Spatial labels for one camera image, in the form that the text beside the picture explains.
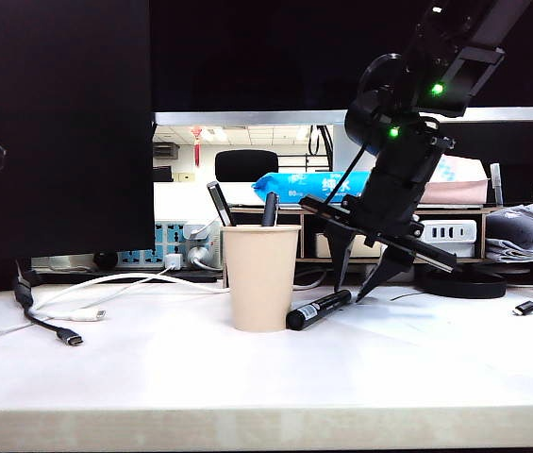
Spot black HDMI cable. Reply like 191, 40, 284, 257
10, 261, 86, 348

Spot rolled printed paper stack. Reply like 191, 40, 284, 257
484, 203, 533, 264

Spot white angled power plug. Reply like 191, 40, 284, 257
184, 220, 216, 240

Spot silver monitor stand base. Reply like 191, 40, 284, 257
29, 254, 121, 276

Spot white flat box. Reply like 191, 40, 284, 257
447, 243, 476, 260

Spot black office chair back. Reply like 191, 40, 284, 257
214, 149, 280, 183

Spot beige paper cup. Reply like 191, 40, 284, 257
221, 224, 302, 333

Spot black monitor silver edge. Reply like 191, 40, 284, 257
150, 0, 533, 127

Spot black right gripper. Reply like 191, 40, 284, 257
299, 141, 461, 304

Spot black round stand base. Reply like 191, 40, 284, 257
414, 266, 508, 299

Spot white USB-C cable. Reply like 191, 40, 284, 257
27, 271, 232, 324

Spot white blue power strip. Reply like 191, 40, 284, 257
114, 221, 224, 271

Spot white round power plug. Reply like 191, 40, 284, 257
185, 247, 223, 273

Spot black marker pen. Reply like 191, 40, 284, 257
286, 289, 353, 331

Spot red hanging ornament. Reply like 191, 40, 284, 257
190, 126, 204, 169

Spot clear pen grey cap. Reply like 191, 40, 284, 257
489, 162, 504, 208

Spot pink tissue pack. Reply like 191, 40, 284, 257
419, 155, 489, 205

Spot blue wet wipes pack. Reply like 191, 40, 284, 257
251, 170, 372, 205

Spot black hanging cables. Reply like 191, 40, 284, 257
307, 125, 334, 174

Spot white looped cable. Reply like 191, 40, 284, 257
293, 268, 328, 292

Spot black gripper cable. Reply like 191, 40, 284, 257
325, 136, 375, 207

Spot black silver flat pen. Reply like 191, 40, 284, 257
206, 181, 238, 228

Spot small black ball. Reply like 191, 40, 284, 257
93, 251, 120, 270

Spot cream rectangular box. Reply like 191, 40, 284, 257
313, 232, 383, 260

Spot black rounded pen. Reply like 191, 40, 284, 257
259, 192, 280, 228

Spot white multi-port charger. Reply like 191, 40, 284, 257
416, 219, 478, 245

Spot wooden desk shelf riser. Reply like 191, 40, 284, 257
221, 202, 533, 290

